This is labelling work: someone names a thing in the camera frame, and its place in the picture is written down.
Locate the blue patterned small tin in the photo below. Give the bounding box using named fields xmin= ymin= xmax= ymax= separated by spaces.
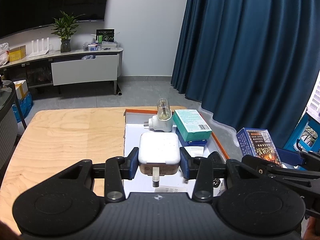
xmin=175 ymin=127 xmax=208 ymax=147

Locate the red blue playing card box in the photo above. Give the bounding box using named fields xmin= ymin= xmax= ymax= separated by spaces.
xmin=236 ymin=128 xmax=282 ymax=167

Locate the white teal bandage box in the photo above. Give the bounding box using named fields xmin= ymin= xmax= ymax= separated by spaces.
xmin=173 ymin=109 xmax=212 ymax=142

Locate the white cube usb charger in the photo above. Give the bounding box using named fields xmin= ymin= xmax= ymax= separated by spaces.
xmin=138 ymin=132 xmax=181 ymax=187

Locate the white plug-in mosquito repeller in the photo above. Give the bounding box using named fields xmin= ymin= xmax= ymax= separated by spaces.
xmin=144 ymin=98 xmax=173 ymax=132

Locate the blue plastic crate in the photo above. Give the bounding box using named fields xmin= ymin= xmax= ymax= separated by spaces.
xmin=284 ymin=110 xmax=319 ymax=152

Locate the wooden coffee table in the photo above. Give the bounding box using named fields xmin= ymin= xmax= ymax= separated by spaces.
xmin=0 ymin=106 xmax=188 ymax=235

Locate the dark blue curtain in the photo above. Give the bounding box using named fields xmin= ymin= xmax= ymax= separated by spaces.
xmin=171 ymin=0 xmax=319 ymax=147

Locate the white tv console cabinet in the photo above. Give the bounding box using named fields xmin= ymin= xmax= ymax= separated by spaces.
xmin=1 ymin=48 xmax=123 ymax=95

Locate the black round side table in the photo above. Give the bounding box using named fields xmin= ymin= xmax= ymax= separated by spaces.
xmin=1 ymin=80 xmax=27 ymax=169

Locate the black green product box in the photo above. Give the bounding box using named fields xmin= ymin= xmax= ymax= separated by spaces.
xmin=95 ymin=29 xmax=115 ymax=43

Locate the white wifi router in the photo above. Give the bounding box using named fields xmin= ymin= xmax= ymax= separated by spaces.
xmin=28 ymin=37 xmax=50 ymax=58

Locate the potted green bamboo plant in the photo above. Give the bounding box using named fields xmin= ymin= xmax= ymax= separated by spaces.
xmin=52 ymin=10 xmax=83 ymax=53

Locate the yellow cardboard box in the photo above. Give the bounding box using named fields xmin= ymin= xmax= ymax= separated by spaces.
xmin=8 ymin=45 xmax=26 ymax=62

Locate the white plastic bag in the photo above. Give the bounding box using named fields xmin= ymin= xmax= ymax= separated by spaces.
xmin=0 ymin=42 xmax=9 ymax=66

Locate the black wall television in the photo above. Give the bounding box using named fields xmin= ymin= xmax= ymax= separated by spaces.
xmin=1 ymin=0 xmax=107 ymax=38

